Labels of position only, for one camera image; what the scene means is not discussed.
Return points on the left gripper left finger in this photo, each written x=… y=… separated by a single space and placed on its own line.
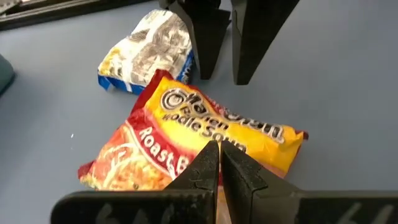
x=140 y=207

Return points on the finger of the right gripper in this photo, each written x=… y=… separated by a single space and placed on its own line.
x=252 y=37
x=208 y=40

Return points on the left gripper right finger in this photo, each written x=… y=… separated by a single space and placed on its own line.
x=295 y=208

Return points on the red Maruchan ramen pack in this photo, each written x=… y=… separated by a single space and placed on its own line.
x=186 y=124

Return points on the blue Maruchan ramen pack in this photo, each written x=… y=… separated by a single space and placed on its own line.
x=146 y=49

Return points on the grey-blue plastic bin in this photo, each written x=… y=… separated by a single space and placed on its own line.
x=5 y=74

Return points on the black aluminium table frame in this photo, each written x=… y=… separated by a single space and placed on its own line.
x=46 y=14

